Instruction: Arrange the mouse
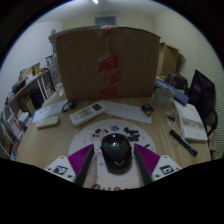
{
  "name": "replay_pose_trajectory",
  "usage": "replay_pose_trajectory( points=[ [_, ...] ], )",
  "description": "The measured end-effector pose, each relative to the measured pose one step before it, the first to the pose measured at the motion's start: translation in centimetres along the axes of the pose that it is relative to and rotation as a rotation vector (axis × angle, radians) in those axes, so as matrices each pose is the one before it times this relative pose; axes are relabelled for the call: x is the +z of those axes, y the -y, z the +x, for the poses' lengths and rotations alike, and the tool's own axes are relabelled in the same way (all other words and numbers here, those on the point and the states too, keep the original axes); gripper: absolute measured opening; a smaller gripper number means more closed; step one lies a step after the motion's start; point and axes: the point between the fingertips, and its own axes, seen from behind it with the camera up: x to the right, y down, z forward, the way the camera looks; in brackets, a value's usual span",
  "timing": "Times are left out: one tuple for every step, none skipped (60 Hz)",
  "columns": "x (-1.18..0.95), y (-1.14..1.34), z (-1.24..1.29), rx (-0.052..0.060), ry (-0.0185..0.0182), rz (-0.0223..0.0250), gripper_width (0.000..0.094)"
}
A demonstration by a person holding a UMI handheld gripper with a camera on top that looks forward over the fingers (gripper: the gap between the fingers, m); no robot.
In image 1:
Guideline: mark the white paper sheet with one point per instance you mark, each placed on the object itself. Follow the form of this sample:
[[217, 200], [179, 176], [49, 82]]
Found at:
[[128, 112], [48, 111]]

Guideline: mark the black marker pen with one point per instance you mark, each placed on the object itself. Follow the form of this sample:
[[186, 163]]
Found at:
[[183, 142]]

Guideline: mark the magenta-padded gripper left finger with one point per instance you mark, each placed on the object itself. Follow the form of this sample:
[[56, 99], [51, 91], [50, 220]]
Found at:
[[63, 168]]

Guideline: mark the small white oblong device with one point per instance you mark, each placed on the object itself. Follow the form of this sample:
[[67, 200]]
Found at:
[[47, 121]]

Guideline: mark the black office chair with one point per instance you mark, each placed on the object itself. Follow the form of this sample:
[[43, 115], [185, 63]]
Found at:
[[201, 91]]

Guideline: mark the white printed round mouse pad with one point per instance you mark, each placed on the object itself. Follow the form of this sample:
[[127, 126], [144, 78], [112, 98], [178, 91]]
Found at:
[[100, 131]]

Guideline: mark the white remote control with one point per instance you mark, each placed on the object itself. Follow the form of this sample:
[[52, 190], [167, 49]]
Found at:
[[87, 114]]

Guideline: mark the small black clip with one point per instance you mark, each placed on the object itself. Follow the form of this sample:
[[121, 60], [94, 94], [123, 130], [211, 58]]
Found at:
[[147, 109]]

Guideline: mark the large brown cardboard box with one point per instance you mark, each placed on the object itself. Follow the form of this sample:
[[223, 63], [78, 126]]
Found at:
[[80, 66]]

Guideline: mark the black computer mouse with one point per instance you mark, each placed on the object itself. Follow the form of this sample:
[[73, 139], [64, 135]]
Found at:
[[116, 153]]

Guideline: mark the white hardcover book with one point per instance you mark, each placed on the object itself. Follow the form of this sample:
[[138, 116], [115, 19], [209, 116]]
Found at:
[[191, 121]]

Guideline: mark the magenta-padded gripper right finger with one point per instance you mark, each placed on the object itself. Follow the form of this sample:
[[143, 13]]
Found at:
[[163, 167]]

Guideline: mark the open brown cardboard box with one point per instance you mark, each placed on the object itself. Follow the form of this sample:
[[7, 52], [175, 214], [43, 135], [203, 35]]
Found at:
[[168, 60]]

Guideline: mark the shelf unit with books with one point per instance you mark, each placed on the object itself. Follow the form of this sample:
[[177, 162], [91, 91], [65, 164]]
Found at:
[[20, 100]]

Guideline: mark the blue book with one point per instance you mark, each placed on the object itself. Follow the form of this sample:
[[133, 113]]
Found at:
[[178, 95]]

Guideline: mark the ceiling tube light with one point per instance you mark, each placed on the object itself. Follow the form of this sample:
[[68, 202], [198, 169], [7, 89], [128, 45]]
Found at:
[[95, 1]]

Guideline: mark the black eyeglasses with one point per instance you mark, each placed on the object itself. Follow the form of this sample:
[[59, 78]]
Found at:
[[68, 106]]

